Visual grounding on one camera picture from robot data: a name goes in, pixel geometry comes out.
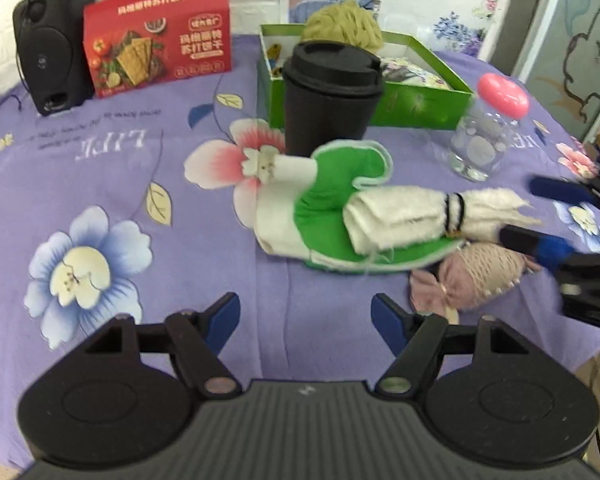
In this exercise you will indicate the white floral bedding package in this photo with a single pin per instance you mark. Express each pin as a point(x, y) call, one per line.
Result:
point(441, 25)

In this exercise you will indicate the green gift box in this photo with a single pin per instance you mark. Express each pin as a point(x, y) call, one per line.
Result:
point(402, 105)

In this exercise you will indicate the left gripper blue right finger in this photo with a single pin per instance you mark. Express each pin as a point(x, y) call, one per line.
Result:
point(416, 342)

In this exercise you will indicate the purple floral bedsheet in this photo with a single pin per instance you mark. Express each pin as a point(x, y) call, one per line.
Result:
point(97, 218)

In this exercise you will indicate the white towel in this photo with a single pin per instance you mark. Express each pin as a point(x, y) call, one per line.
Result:
point(400, 216)

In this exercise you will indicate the pink knitted bow hat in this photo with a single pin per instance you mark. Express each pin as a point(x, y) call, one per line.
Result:
point(467, 279)

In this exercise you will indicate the olive green bath pouf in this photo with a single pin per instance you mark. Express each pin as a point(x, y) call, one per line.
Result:
point(345, 22)

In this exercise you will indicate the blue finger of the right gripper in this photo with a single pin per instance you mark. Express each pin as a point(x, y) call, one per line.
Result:
point(571, 192)
point(548, 250)

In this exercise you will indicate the red cracker box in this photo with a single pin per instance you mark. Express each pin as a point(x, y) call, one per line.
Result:
point(131, 44)

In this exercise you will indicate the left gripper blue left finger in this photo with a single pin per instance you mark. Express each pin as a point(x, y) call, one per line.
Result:
point(196, 340)

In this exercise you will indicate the floral fabric pouch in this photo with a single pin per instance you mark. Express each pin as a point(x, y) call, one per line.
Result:
point(403, 71)

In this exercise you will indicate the yellow thread skein blue label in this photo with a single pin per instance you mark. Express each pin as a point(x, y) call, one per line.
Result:
point(274, 56)

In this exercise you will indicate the glass jar pink lid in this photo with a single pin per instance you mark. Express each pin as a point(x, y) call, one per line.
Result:
point(483, 135)

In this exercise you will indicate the black speaker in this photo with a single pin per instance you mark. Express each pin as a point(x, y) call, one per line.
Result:
point(50, 53)

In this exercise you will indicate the black lidded coffee cup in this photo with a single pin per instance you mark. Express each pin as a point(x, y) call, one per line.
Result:
point(331, 93)

